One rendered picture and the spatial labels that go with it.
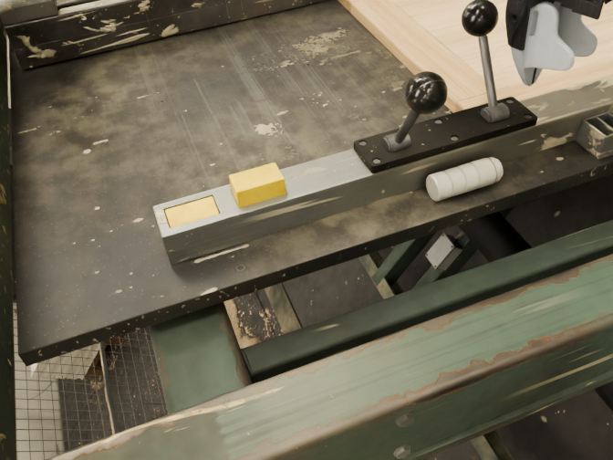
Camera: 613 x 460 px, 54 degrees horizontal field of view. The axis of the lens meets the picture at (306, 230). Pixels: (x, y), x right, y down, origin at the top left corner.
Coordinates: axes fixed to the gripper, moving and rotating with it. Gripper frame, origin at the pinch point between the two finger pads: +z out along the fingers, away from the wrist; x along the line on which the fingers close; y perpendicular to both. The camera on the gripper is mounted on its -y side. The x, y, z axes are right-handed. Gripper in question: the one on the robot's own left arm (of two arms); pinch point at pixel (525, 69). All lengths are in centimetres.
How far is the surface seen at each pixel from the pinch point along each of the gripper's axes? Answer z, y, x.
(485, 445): 155, -10, 42
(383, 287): 156, -78, 66
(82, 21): 7, -60, -21
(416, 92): -2.8, -2.0, -13.8
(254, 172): 6.1, -13.1, -24.8
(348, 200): 10.6, -7.1, -17.5
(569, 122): 9.2, 2.2, 7.9
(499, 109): 6.1, -2.6, 0.8
